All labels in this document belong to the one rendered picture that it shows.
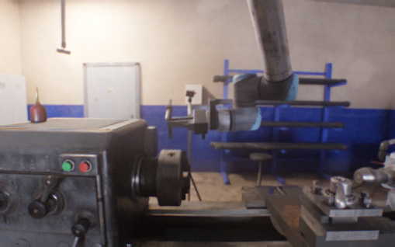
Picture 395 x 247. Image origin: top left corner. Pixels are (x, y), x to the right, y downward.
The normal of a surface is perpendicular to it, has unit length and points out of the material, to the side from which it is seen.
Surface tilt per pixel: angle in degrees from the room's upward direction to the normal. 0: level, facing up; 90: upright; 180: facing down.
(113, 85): 90
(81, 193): 90
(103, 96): 90
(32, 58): 90
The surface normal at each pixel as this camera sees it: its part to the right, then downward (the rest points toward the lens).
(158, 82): 0.00, 0.11
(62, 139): 0.01, -0.62
